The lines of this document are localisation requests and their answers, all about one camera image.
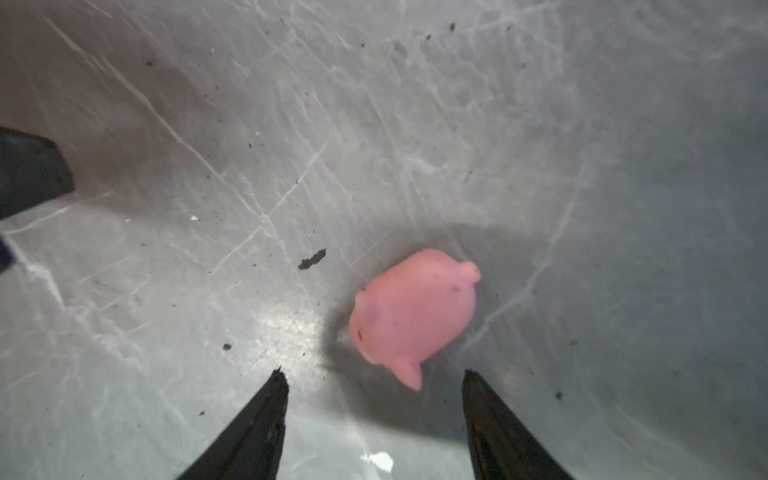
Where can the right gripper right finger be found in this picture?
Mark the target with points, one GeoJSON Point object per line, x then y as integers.
{"type": "Point", "coordinates": [500, 445]}

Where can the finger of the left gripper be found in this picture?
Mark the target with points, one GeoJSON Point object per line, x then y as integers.
{"type": "Point", "coordinates": [33, 171]}

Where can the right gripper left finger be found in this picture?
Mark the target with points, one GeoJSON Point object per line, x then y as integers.
{"type": "Point", "coordinates": [251, 446]}

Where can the pink pig toy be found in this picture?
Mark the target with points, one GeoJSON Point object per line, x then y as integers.
{"type": "Point", "coordinates": [409, 313]}

